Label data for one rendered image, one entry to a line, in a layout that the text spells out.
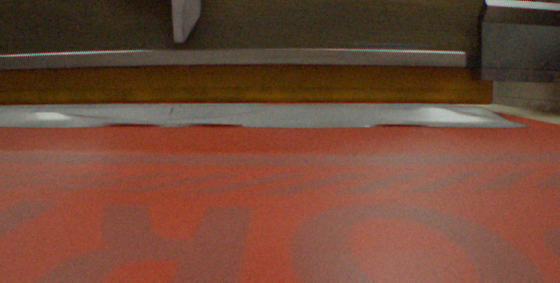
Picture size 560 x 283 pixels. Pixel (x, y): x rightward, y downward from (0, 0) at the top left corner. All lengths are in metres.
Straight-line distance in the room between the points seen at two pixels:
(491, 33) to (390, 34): 0.07
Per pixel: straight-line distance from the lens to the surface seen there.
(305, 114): 0.24
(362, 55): 0.31
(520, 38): 0.35
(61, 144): 0.19
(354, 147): 0.17
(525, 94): 0.43
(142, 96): 0.34
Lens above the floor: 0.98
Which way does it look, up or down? 6 degrees down
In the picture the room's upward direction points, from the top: straight up
